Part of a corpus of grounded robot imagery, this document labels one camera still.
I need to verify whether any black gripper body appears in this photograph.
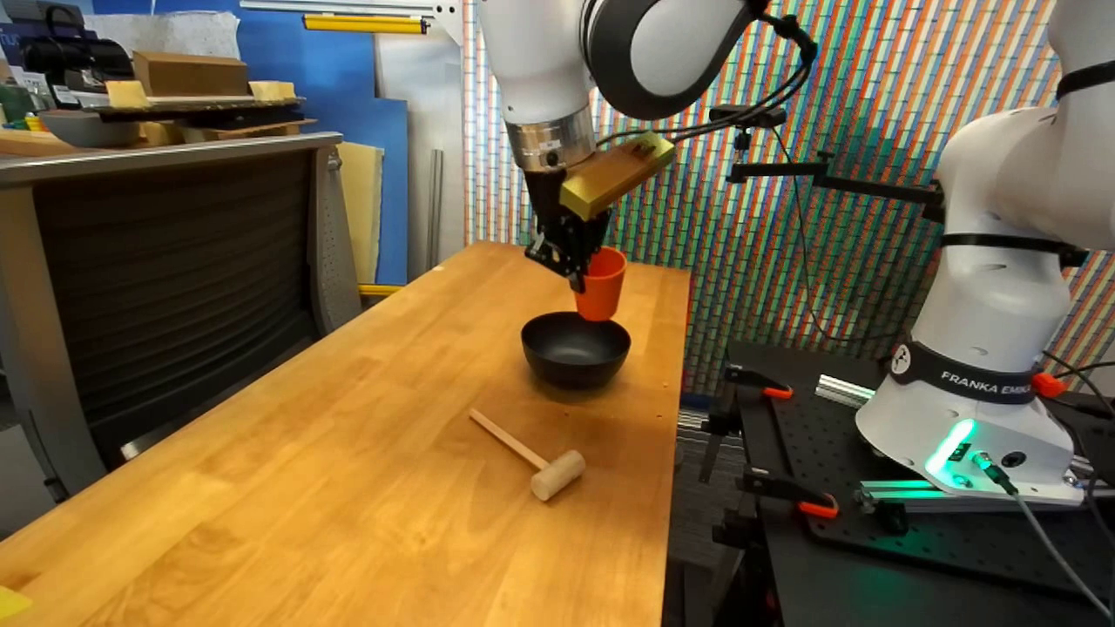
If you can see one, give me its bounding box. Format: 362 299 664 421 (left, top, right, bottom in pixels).
518 163 614 277

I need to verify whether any orange plastic cup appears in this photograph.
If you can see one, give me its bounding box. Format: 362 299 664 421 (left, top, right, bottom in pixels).
570 245 629 325

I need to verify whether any black bowl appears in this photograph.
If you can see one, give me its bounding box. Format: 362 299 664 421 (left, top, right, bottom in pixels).
518 311 635 392

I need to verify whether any yellow foam panel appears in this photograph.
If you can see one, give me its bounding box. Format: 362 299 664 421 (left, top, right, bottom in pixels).
335 139 385 290

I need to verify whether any wooden mallet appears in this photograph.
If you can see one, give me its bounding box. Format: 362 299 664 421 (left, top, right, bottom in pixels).
468 405 590 505

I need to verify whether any shimmering mesh backdrop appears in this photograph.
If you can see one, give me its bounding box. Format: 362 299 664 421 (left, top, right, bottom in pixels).
459 0 1115 396

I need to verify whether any blue board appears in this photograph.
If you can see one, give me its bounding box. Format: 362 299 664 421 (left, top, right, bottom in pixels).
86 0 417 290

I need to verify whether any short silver aluminium bar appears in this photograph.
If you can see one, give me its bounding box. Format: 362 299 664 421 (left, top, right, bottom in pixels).
813 370 878 409

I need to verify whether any brown cardboard box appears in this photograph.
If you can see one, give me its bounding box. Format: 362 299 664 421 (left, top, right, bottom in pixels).
127 48 255 99

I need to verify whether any black optical breadboard table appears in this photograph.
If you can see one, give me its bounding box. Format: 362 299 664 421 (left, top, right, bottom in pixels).
707 339 1115 627

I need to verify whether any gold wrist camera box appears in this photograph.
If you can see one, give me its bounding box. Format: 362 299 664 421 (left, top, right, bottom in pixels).
557 127 680 221

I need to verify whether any orange handled black clamp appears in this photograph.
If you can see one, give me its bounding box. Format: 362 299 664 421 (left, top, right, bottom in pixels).
1029 365 1072 405
738 463 843 526
722 361 801 408

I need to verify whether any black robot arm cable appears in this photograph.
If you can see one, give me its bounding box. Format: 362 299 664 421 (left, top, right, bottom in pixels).
597 8 823 152

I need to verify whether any black camera mount boom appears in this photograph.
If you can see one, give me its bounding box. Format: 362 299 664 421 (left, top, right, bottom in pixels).
722 147 946 221

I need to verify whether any silver aluminium rail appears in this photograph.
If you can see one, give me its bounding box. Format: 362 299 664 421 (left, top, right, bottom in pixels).
855 469 1115 514

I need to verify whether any grey cable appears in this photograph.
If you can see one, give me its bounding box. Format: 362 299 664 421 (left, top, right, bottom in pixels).
983 450 1115 623

